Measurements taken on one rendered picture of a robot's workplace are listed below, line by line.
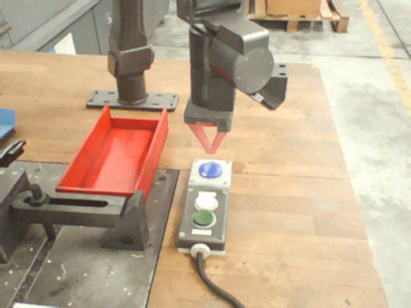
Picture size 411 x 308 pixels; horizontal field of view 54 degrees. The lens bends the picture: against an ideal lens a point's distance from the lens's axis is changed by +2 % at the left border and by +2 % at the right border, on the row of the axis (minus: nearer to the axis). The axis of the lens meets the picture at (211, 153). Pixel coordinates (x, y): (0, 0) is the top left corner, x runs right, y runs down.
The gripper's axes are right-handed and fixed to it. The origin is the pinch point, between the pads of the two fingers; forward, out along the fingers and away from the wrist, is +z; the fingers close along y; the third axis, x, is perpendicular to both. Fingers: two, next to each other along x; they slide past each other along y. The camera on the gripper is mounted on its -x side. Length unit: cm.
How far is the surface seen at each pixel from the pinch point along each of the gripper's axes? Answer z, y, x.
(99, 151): 7.1, 6.2, 21.6
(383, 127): 98, 166, -87
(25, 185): 1.1, -10.4, 25.8
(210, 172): 3.8, -1.4, -0.2
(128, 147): 7.1, 8.1, 16.8
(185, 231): 4.5, -13.6, 1.9
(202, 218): 3.7, -11.6, -0.2
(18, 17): 18, 105, 91
